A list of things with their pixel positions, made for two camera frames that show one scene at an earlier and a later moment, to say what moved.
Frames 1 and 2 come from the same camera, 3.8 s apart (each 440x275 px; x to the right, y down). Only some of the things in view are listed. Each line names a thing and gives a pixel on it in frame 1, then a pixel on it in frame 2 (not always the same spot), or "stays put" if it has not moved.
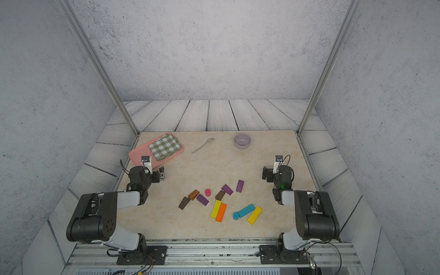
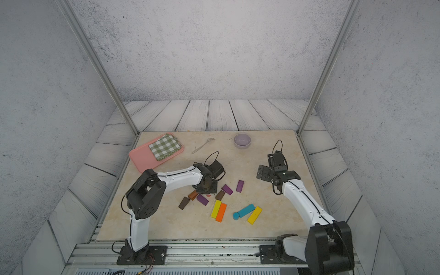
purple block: [239, 186] stays put
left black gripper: [157, 179] to [215, 191]
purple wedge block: [226, 188] stays put
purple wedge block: [202, 199] stays put
